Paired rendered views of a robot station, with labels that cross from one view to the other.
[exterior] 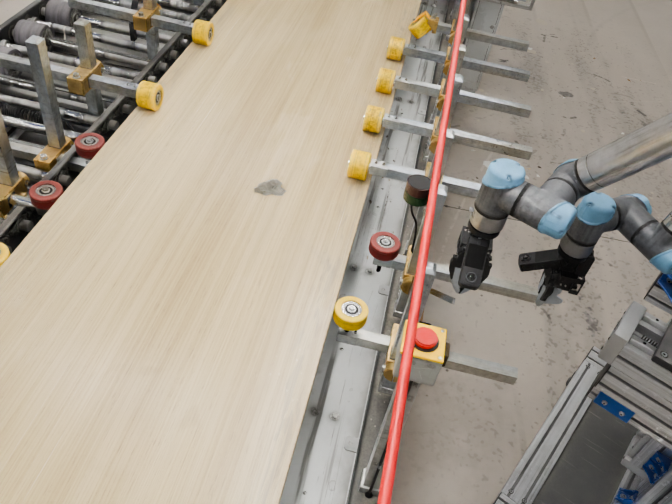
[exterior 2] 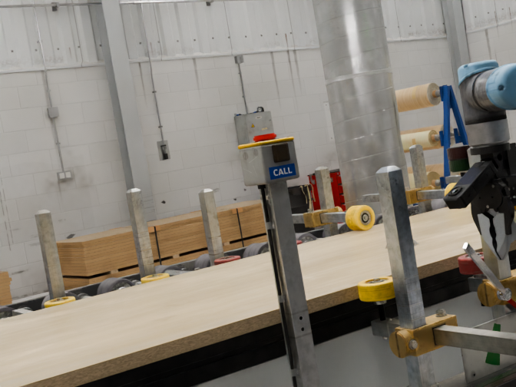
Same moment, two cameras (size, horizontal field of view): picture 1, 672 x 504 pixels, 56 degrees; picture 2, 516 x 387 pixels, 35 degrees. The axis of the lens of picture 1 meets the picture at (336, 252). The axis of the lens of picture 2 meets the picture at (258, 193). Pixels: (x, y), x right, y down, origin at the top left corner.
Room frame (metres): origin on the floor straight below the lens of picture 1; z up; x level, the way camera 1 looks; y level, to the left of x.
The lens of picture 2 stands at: (-0.22, -1.25, 1.21)
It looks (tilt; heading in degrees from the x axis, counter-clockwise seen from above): 3 degrees down; 53
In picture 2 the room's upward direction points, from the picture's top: 10 degrees counter-clockwise
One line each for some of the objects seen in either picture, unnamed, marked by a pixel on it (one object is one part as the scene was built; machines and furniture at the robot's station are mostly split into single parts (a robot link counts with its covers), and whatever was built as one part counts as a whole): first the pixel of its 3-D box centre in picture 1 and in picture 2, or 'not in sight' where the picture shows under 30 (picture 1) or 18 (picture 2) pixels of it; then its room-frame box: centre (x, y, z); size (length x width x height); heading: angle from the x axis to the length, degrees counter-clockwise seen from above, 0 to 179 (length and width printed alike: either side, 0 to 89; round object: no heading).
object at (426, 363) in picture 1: (419, 354); (269, 163); (0.65, -0.17, 1.18); 0.07 x 0.07 x 0.08; 85
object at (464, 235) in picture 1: (477, 241); (497, 176); (1.06, -0.31, 1.09); 0.09 x 0.08 x 0.12; 175
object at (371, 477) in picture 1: (389, 433); (292, 313); (0.64, -0.17, 0.93); 0.05 x 0.05 x 0.45; 85
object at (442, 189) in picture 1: (417, 260); (496, 260); (1.15, -0.21, 0.91); 0.03 x 0.03 x 0.48; 85
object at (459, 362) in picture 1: (425, 354); (456, 338); (0.94, -0.26, 0.81); 0.43 x 0.03 x 0.04; 85
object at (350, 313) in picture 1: (348, 322); (380, 305); (0.96, -0.06, 0.85); 0.08 x 0.08 x 0.11
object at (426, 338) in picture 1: (424, 339); (265, 139); (0.65, -0.17, 1.22); 0.04 x 0.04 x 0.02
